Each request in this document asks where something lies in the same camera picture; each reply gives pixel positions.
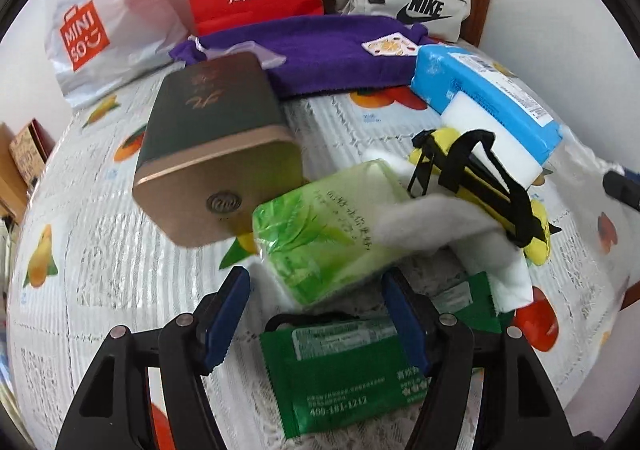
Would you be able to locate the purple cloth pouch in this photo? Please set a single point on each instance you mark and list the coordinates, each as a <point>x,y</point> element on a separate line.
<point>320,55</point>

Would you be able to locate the dark green wet wipe packet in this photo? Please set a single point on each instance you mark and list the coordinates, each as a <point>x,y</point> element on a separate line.
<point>465,300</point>
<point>325,380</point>

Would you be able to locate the fruit print lace tablecloth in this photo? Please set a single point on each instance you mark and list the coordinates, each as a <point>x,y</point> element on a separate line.
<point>100,230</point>

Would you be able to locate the white cloth glove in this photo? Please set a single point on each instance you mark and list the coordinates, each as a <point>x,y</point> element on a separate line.
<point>500,280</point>

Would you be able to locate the white plastic shopping bag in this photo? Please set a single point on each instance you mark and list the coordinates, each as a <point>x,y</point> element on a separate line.
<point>125,30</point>

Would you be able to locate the blue tissue pack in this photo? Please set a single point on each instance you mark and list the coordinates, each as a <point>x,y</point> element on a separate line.
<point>450,75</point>

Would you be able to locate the green and gold tin box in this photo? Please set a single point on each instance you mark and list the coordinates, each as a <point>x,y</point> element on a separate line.
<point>210,130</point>

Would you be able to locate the light green tissue pack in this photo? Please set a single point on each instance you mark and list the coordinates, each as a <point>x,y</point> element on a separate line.
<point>320,240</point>

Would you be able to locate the brown cardboard box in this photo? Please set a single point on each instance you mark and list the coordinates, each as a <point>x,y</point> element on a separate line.
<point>25,150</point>

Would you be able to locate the white sponge block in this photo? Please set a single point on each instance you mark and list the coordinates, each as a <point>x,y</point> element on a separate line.
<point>470,115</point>

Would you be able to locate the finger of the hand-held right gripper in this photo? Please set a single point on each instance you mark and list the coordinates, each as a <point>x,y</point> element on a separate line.
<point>622,187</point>

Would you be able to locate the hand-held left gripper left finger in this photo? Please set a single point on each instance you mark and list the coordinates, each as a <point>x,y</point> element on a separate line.
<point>227,320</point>

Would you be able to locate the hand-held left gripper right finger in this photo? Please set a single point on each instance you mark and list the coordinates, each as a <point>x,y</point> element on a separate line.
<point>400,310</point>

